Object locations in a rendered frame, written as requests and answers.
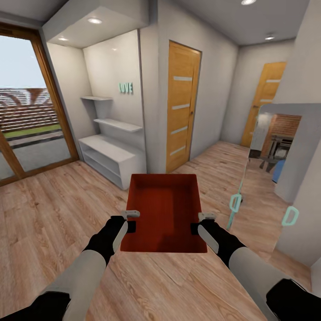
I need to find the storage box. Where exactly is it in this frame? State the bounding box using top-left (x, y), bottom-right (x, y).
top-left (120, 173), bottom-right (207, 253)

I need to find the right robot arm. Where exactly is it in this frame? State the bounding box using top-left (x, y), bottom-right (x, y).
top-left (190, 212), bottom-right (321, 321)

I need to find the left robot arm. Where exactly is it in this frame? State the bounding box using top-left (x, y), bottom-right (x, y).
top-left (0, 210), bottom-right (140, 321)

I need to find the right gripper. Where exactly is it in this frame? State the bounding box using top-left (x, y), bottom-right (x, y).
top-left (190, 223), bottom-right (200, 235)

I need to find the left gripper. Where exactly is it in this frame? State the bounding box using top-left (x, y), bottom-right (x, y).
top-left (126, 221), bottom-right (136, 233)

